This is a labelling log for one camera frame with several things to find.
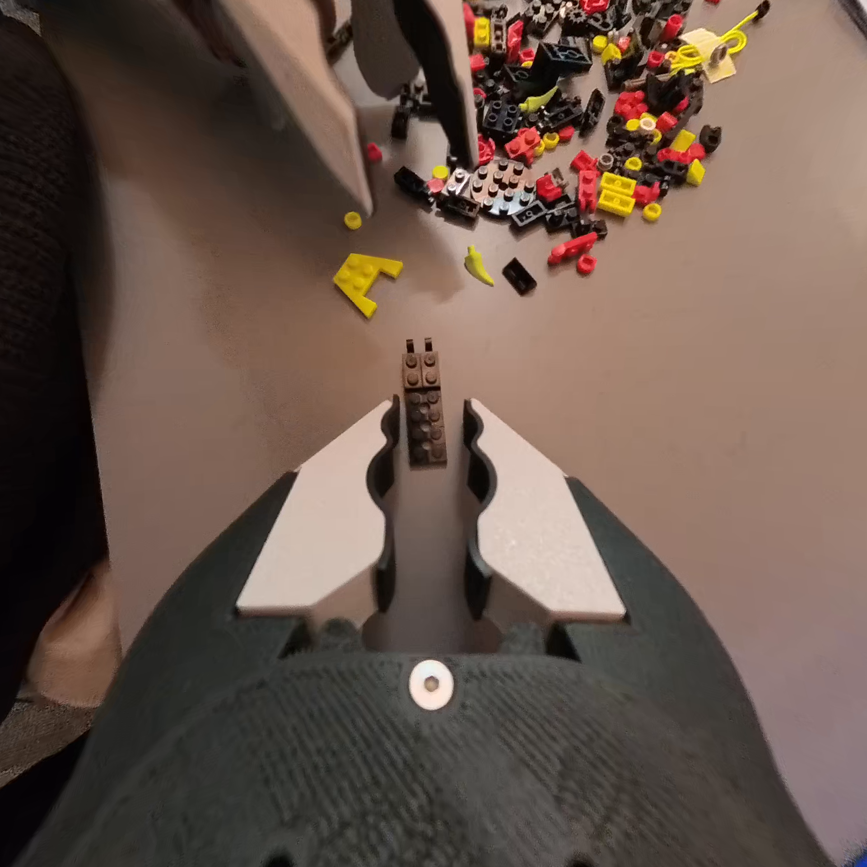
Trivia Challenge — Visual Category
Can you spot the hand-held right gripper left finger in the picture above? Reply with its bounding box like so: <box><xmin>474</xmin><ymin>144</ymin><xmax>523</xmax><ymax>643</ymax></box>
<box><xmin>235</xmin><ymin>396</ymin><xmax>402</xmax><ymax>636</ymax></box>

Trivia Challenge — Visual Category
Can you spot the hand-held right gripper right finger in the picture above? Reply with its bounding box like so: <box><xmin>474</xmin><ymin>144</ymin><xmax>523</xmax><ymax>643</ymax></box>
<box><xmin>462</xmin><ymin>397</ymin><xmax>627</xmax><ymax>636</ymax></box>

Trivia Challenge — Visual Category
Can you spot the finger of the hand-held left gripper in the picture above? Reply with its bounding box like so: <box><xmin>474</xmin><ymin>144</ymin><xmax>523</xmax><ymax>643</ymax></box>
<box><xmin>395</xmin><ymin>0</ymin><xmax>482</xmax><ymax>170</ymax></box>
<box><xmin>203</xmin><ymin>0</ymin><xmax>375</xmax><ymax>219</ymax></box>

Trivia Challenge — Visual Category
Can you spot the black lego clip brick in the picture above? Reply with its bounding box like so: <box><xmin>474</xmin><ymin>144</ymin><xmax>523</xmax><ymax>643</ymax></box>
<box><xmin>389</xmin><ymin>81</ymin><xmax>436</xmax><ymax>141</ymax></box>

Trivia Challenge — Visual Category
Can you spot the pile of lego pieces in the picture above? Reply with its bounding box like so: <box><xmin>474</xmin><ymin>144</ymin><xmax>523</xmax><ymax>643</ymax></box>
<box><xmin>389</xmin><ymin>0</ymin><xmax>723</xmax><ymax>276</ymax></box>

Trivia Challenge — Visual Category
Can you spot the dark brown lego plate assembly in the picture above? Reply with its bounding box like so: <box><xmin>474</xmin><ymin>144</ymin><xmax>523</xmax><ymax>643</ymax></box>
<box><xmin>401</xmin><ymin>336</ymin><xmax>448</xmax><ymax>469</ymax></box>

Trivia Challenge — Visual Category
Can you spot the yellow lego wedge plate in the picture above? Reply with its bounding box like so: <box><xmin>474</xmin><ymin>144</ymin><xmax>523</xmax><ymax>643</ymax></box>
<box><xmin>332</xmin><ymin>252</ymin><xmax>405</xmax><ymax>320</ymax></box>

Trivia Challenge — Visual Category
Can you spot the black lego slope brick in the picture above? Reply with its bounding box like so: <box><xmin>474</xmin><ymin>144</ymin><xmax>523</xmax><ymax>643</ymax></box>
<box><xmin>501</xmin><ymin>256</ymin><xmax>539</xmax><ymax>297</ymax></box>

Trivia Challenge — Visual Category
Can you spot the yellow string with paper tag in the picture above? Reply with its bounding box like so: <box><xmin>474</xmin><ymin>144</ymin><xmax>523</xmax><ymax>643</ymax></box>
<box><xmin>667</xmin><ymin>0</ymin><xmax>773</xmax><ymax>86</ymax></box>

